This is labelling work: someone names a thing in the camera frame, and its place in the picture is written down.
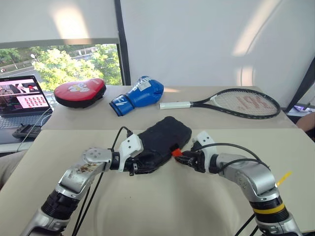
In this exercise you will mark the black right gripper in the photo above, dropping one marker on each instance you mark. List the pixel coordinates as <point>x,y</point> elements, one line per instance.
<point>197,162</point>

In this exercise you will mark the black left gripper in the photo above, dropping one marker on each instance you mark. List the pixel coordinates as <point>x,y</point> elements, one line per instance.
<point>133,167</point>

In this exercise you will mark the black zippered pouch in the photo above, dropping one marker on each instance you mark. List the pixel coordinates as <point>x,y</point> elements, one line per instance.
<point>165,137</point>

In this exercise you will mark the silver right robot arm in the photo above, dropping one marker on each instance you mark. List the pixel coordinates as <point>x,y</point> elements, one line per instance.
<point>256,179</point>

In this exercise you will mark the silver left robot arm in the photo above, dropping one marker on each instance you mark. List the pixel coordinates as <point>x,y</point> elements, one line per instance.
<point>73,177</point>

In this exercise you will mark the black tennis racket white grip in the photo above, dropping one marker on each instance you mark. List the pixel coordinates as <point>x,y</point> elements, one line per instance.
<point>174,105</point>

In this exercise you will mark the blue boxing glove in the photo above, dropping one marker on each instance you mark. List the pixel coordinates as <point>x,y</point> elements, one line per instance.
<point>142,97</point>

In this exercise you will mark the yellow strip tag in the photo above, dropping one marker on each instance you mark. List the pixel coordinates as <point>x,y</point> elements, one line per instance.
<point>284,178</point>

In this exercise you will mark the red boxing focus pad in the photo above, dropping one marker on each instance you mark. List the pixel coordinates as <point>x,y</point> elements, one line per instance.
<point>78,94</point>

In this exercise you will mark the purple object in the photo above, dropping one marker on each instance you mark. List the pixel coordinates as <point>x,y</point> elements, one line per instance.
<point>297,108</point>

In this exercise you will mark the bystander person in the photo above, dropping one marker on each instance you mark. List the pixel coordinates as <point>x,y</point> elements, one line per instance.
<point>307,125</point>

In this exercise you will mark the black handheld remote controller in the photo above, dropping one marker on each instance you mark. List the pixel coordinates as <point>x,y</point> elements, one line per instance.
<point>25,131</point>

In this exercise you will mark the dark slanted pole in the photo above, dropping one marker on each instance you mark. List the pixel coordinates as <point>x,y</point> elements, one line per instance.
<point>301,86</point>

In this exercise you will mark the open laptop computer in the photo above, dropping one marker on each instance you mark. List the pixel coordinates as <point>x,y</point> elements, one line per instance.
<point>22,98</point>

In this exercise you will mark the white roller blind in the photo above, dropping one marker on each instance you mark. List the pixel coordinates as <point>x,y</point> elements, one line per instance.
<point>56,19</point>

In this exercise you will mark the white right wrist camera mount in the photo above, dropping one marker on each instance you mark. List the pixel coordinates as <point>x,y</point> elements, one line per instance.
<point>205,141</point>

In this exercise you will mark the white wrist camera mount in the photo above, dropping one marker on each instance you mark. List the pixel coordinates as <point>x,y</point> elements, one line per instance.
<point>130,145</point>
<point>205,141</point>

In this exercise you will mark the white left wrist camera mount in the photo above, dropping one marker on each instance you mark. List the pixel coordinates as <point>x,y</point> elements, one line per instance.
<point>130,145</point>

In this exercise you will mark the dark window frame post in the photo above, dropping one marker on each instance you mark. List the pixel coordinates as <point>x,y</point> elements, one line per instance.
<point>122,49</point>

